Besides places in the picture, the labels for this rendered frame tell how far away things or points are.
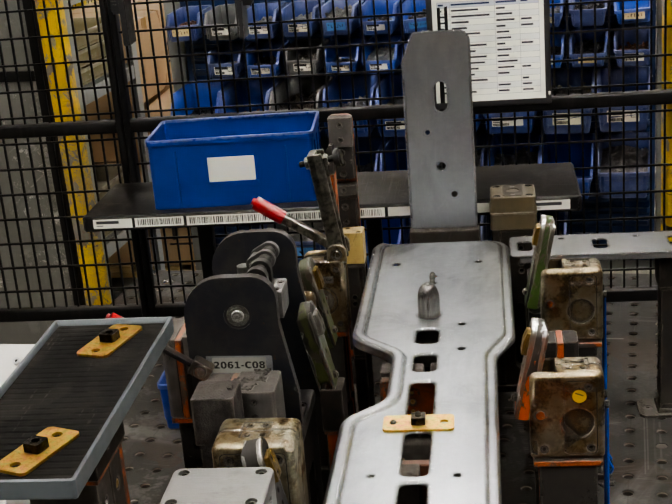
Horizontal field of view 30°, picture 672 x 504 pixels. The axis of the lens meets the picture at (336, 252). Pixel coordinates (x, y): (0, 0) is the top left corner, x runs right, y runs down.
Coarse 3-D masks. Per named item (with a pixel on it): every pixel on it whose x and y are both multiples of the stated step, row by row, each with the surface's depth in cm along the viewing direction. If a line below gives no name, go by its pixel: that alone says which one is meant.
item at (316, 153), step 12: (312, 156) 185; (324, 156) 186; (336, 156) 185; (312, 168) 186; (324, 168) 186; (312, 180) 186; (324, 180) 186; (324, 192) 187; (324, 204) 187; (336, 204) 190; (324, 216) 188; (336, 216) 191; (324, 228) 188; (336, 228) 188; (336, 240) 189
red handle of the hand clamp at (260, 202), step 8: (256, 200) 189; (264, 200) 190; (256, 208) 189; (264, 208) 189; (272, 208) 189; (280, 208) 190; (272, 216) 189; (280, 216) 189; (288, 216) 190; (288, 224) 190; (296, 224) 190; (304, 224) 191; (304, 232) 190; (312, 232) 190; (320, 232) 191; (320, 240) 190
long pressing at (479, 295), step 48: (384, 288) 191; (480, 288) 188; (384, 336) 173; (480, 336) 171; (480, 384) 157; (384, 432) 146; (432, 432) 146; (480, 432) 145; (336, 480) 136; (384, 480) 136; (432, 480) 135; (480, 480) 134
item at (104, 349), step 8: (112, 328) 140; (120, 328) 140; (128, 328) 140; (136, 328) 140; (104, 336) 136; (112, 336) 136; (120, 336) 138; (128, 336) 138; (88, 344) 136; (96, 344) 136; (104, 344) 136; (112, 344) 136; (120, 344) 136; (80, 352) 134; (88, 352) 134; (96, 352) 134; (104, 352) 134; (112, 352) 134
